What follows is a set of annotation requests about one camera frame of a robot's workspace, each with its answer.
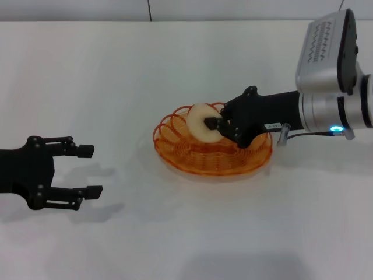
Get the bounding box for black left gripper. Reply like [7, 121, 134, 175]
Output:
[0, 135, 104, 212]

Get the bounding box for pale beige bread piece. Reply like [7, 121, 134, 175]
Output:
[186, 101, 224, 144]

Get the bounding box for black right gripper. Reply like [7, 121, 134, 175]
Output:
[204, 86, 302, 149]

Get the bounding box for orange wire oval basket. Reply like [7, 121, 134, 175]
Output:
[152, 101, 274, 179]

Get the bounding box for grey right arm cable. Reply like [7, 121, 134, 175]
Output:
[276, 122, 355, 147]

